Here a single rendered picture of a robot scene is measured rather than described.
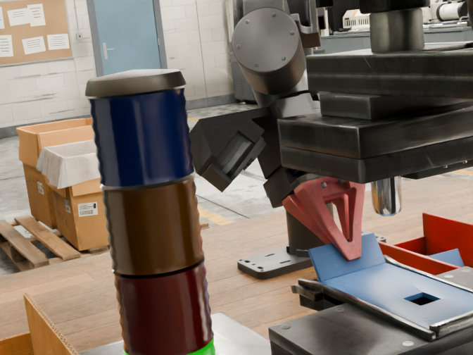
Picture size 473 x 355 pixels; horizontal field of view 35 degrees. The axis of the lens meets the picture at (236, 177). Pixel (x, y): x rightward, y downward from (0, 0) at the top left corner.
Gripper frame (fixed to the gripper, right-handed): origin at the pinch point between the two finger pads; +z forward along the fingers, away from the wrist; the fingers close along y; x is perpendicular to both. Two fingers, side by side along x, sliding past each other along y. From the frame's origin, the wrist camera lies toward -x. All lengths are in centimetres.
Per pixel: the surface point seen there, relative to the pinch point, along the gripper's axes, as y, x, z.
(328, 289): 1.9, -4.5, 2.8
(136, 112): 32.5, -27.7, -2.4
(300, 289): -1.1, -5.3, 1.8
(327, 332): 7.2, -9.1, 6.3
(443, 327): 12.8, -3.4, 8.7
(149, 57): -914, 393, -502
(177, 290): 29.1, -27.1, 3.8
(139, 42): -903, 380, -523
